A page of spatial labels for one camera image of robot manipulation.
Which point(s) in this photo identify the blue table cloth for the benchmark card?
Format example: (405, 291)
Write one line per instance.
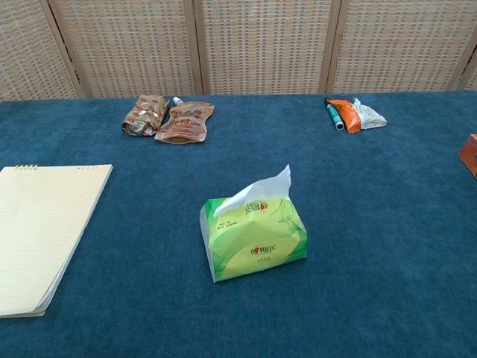
(335, 242)

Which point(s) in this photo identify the orange box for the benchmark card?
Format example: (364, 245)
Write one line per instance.
(470, 154)

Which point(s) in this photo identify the cream spiral notepad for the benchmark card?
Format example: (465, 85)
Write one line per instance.
(41, 231)

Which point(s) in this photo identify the woven folding screen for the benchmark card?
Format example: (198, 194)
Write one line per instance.
(261, 44)

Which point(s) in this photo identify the dark green marker pen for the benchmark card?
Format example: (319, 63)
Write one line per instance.
(334, 116)

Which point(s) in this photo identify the orange snack packet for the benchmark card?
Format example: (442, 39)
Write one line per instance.
(348, 115)

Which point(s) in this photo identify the white crumpled wrapper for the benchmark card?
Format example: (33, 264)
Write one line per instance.
(369, 116)

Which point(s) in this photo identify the gold crumpled snack wrapper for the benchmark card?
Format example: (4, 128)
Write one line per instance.
(143, 115)

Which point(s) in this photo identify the green tissue pack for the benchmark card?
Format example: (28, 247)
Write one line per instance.
(257, 246)

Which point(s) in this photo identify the brown spouted drink pouch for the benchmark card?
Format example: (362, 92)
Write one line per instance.
(184, 121)

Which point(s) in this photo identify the white tissue sheet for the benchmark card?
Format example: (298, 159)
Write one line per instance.
(261, 190)

